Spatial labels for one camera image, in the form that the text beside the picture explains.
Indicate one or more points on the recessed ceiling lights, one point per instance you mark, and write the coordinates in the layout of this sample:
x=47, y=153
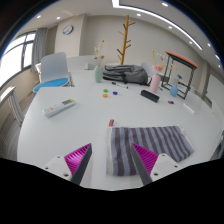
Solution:
x=165, y=4

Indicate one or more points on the ceiling light strip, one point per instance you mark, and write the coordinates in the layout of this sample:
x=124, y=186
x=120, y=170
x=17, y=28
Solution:
x=156, y=15

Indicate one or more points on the grey curtain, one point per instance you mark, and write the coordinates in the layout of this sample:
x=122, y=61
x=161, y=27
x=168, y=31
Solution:
x=39, y=46

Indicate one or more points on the black-framed stand with orange top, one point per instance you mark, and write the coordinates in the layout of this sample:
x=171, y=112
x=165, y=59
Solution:
x=181, y=58

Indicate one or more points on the blue vase with flowers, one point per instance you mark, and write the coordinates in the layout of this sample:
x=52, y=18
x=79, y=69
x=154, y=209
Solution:
x=174, y=90

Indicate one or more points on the small red block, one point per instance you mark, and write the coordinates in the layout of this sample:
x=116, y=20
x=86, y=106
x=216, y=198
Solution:
x=111, y=122

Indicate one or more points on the black rectangular case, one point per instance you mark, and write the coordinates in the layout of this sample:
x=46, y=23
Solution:
x=150, y=96

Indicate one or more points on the green vase with dried flowers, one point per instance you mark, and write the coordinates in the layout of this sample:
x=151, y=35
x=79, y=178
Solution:
x=98, y=75

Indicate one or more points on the wooden coat rack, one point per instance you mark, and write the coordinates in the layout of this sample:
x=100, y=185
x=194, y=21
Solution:
x=125, y=40

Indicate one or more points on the round wall clock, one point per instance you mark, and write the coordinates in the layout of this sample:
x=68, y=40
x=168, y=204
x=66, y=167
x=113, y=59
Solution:
x=67, y=29

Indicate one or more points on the grey striped towel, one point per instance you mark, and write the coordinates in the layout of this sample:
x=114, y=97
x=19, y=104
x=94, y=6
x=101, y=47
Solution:
x=160, y=140

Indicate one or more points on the orange round magnet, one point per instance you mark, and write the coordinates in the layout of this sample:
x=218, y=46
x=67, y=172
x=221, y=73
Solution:
x=105, y=95

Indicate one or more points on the white remote control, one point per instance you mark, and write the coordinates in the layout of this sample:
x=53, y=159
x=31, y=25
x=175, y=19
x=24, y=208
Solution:
x=58, y=107

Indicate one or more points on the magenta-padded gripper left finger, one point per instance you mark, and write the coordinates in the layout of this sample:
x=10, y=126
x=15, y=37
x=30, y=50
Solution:
x=78, y=159

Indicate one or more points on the white chair with blue seat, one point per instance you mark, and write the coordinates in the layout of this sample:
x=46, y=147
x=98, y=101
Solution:
x=55, y=68

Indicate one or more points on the white-framed chair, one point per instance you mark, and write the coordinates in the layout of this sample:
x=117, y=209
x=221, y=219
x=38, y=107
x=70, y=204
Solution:
x=13, y=103

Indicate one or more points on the black marker pen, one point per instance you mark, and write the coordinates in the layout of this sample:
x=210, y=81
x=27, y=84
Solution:
x=120, y=85

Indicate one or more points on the grey backpack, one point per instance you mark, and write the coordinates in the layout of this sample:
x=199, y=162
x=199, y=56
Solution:
x=128, y=73

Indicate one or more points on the pink vase with flowers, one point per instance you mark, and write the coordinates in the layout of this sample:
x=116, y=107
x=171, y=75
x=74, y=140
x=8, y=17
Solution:
x=155, y=84

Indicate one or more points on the window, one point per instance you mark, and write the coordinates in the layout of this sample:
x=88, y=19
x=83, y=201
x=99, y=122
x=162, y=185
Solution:
x=13, y=61

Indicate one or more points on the green round magnet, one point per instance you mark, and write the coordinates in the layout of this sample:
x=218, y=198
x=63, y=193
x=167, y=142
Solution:
x=105, y=90

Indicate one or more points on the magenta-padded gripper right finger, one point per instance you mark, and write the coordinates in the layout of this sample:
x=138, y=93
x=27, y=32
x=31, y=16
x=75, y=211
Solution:
x=148, y=159

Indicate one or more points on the white rectangular bar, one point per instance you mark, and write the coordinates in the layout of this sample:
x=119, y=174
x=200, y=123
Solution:
x=188, y=108

